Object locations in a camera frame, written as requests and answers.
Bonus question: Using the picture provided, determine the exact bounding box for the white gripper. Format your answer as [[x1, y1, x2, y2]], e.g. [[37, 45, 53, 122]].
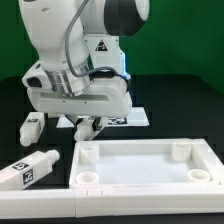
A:
[[27, 78, 132, 131]]

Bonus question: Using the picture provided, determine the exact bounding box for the white desk top tray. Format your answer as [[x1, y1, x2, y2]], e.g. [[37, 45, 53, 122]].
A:
[[69, 138, 224, 188]]

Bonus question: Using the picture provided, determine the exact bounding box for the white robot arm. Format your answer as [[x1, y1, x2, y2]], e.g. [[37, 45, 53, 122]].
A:
[[18, 0, 150, 130]]

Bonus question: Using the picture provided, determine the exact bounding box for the white paper marker sheet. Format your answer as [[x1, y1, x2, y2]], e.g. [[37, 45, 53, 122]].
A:
[[56, 107, 150, 128]]

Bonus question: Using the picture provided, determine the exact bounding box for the white L-shaped fence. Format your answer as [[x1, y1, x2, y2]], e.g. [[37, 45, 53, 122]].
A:
[[0, 185, 224, 220]]

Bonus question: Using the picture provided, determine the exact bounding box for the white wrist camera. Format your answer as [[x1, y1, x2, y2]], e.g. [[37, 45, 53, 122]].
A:
[[22, 62, 52, 90]]

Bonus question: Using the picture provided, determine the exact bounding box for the black cable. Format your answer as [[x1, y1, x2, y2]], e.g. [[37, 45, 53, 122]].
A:
[[64, 0, 131, 84]]

